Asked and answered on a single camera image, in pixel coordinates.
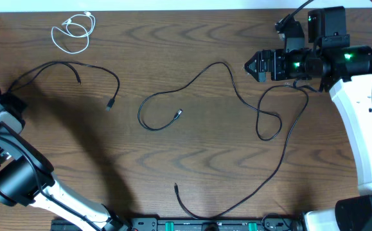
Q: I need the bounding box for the black usb cable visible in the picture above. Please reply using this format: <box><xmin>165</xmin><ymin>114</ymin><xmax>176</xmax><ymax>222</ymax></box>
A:
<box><xmin>7</xmin><ymin>60</ymin><xmax>121</xmax><ymax>112</ymax></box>
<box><xmin>137</xmin><ymin>62</ymin><xmax>318</xmax><ymax>221</ymax></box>

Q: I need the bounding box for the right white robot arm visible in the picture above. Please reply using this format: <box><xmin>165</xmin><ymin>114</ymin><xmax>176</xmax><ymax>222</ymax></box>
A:
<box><xmin>244</xmin><ymin>6</ymin><xmax>372</xmax><ymax>230</ymax></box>

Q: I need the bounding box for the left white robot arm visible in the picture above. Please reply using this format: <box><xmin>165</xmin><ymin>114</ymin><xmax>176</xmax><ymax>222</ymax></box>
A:
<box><xmin>0</xmin><ymin>89</ymin><xmax>132</xmax><ymax>230</ymax></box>

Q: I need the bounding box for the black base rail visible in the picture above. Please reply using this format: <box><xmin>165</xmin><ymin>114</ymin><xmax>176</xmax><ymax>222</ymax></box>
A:
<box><xmin>50</xmin><ymin>216</ymin><xmax>305</xmax><ymax>231</ymax></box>

